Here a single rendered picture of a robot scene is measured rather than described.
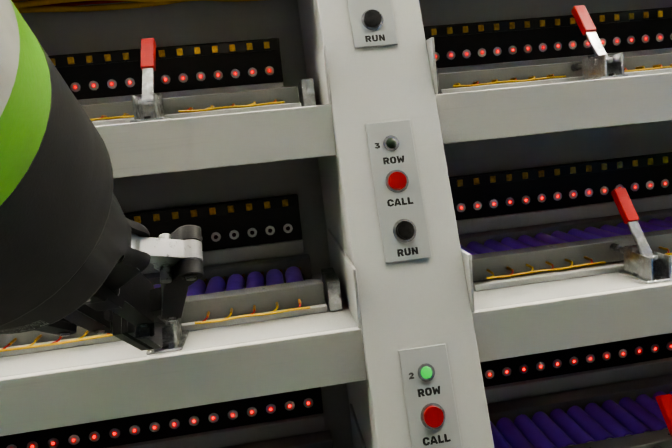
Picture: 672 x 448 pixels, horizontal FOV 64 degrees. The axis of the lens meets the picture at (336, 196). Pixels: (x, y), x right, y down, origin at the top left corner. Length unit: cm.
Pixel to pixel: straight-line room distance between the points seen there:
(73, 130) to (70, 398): 35
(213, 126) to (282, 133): 6
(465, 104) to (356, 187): 13
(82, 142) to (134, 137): 31
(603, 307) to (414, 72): 26
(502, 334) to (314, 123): 24
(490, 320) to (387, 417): 12
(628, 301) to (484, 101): 22
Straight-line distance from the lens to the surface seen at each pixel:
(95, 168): 19
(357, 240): 46
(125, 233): 24
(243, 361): 46
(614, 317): 54
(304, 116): 48
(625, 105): 59
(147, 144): 49
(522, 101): 53
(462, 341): 48
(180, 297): 31
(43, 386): 49
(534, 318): 50
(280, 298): 51
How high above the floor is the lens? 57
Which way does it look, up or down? 9 degrees up
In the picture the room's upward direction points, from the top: 8 degrees counter-clockwise
